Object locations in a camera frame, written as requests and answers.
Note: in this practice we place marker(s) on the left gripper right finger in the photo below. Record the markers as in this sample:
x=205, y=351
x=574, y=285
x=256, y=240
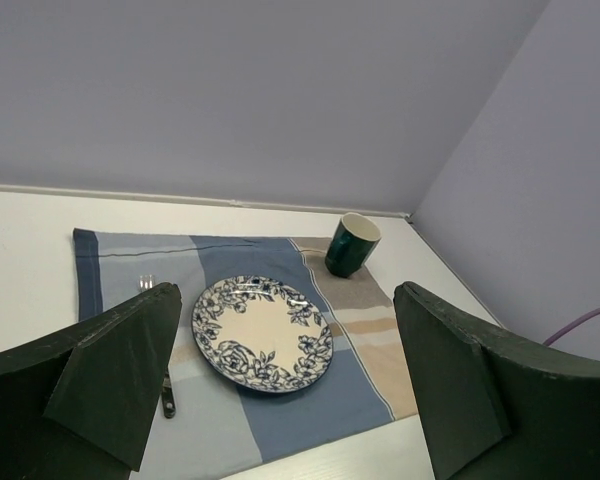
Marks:
x=492, y=404

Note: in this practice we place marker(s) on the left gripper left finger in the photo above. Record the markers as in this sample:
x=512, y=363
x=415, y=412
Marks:
x=79, y=403

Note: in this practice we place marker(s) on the silver fork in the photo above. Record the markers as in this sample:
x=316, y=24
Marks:
x=146, y=282

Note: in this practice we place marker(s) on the blue beige plaid cloth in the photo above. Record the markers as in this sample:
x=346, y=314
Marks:
x=219, y=427

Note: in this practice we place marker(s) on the blue floral ceramic plate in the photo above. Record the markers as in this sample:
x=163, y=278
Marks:
x=262, y=334

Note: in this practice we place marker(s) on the dark teal cup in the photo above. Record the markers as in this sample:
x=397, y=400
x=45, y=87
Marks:
x=354, y=240

